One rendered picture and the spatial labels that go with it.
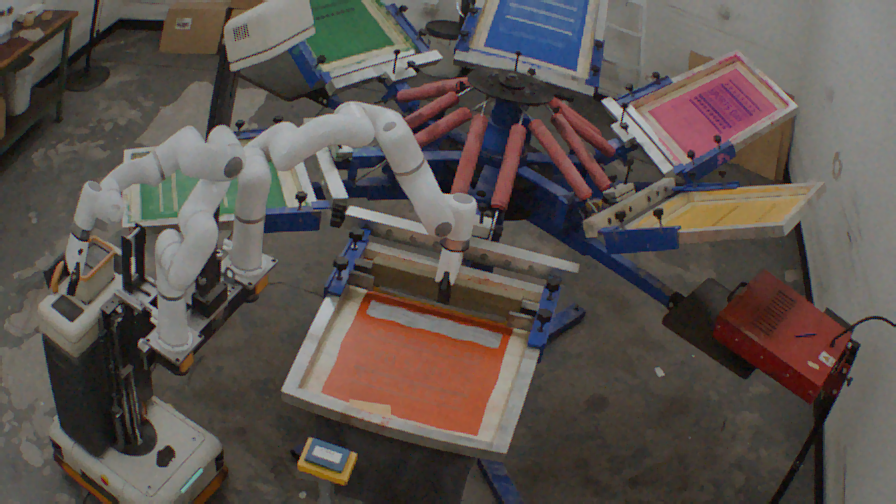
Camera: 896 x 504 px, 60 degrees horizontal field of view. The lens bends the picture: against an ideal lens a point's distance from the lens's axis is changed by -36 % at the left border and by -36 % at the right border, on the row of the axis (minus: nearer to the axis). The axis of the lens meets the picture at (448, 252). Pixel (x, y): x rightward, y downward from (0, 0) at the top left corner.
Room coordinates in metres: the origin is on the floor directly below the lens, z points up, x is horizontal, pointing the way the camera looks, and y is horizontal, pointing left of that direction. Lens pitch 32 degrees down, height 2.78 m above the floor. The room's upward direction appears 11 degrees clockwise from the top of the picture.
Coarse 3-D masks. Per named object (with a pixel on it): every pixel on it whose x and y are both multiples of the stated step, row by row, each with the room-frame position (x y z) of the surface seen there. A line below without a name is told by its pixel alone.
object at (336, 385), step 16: (368, 304) 2.61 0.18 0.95; (400, 304) 2.64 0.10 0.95; (416, 304) 2.66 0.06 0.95; (368, 320) 2.54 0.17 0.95; (384, 320) 2.55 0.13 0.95; (352, 336) 2.45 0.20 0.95; (352, 352) 2.38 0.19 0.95; (336, 368) 2.29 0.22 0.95; (352, 368) 2.31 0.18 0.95; (336, 384) 2.22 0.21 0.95; (352, 384) 2.24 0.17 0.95; (368, 400) 2.19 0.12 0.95; (384, 400) 2.20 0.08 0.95; (400, 400) 2.22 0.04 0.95
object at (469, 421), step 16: (464, 320) 2.63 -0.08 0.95; (480, 320) 2.64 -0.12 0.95; (448, 336) 2.54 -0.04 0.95; (496, 352) 2.51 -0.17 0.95; (480, 368) 2.42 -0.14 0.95; (496, 368) 2.43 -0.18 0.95; (480, 384) 2.35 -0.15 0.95; (480, 400) 2.28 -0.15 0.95; (400, 416) 2.15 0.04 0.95; (416, 416) 2.16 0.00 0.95; (432, 416) 2.18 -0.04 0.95; (448, 416) 2.19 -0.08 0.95; (464, 416) 2.20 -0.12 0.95; (480, 416) 2.21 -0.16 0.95; (464, 432) 2.13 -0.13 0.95
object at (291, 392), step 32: (384, 256) 2.82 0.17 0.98; (416, 256) 2.84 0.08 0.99; (512, 288) 2.78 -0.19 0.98; (320, 320) 2.44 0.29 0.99; (288, 384) 2.12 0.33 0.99; (352, 416) 2.07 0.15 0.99; (384, 416) 2.10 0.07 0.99; (512, 416) 2.19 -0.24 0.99; (448, 448) 2.04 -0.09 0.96; (480, 448) 2.03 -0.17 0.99
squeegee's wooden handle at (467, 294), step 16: (384, 272) 2.66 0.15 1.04; (400, 272) 2.65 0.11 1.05; (416, 272) 2.65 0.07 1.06; (432, 272) 2.66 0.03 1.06; (400, 288) 2.65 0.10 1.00; (416, 288) 2.65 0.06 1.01; (432, 288) 2.64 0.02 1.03; (464, 288) 2.63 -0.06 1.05; (480, 288) 2.63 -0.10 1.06; (464, 304) 2.63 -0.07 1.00; (480, 304) 2.63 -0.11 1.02; (496, 304) 2.62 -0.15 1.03; (512, 304) 2.62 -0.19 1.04
